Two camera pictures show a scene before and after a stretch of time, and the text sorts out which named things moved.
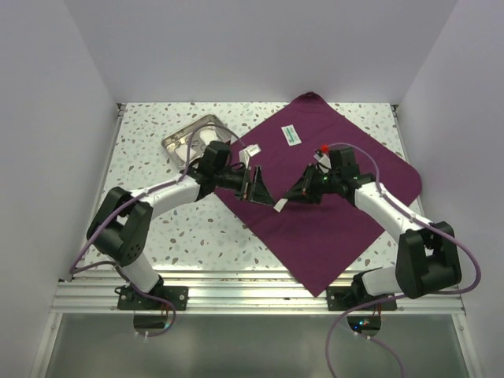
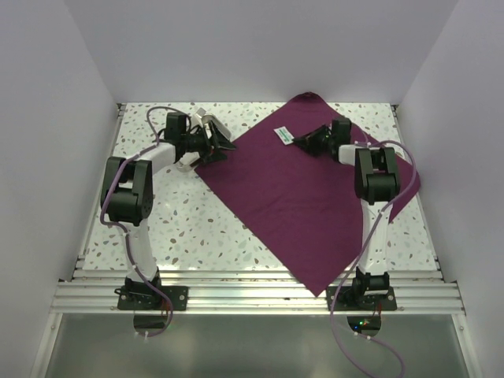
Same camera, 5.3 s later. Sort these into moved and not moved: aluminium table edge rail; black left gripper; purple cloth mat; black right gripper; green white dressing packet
Moved: black left gripper; black right gripper; green white dressing packet
Not moved: purple cloth mat; aluminium table edge rail
